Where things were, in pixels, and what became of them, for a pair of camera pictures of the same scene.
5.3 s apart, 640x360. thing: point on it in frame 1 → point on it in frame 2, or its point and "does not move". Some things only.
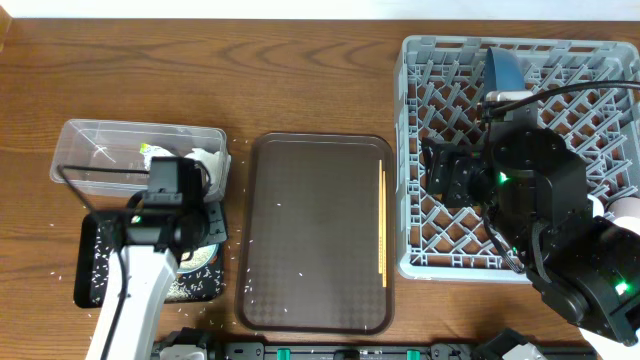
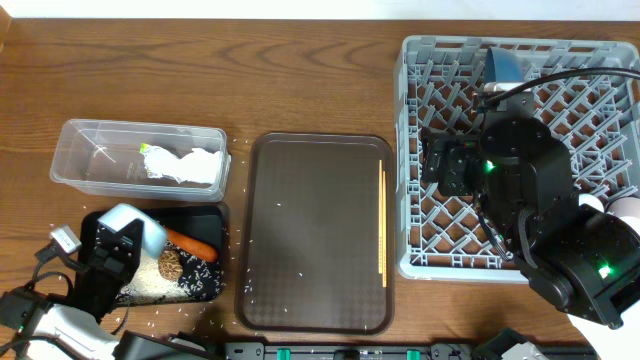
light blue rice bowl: [198, 258] → [155, 235]
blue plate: [504, 71] does not move
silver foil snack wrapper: [149, 151] does not move
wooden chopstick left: [380, 214] does not move
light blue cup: [598, 208] does not move
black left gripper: [221, 232] → [111, 267]
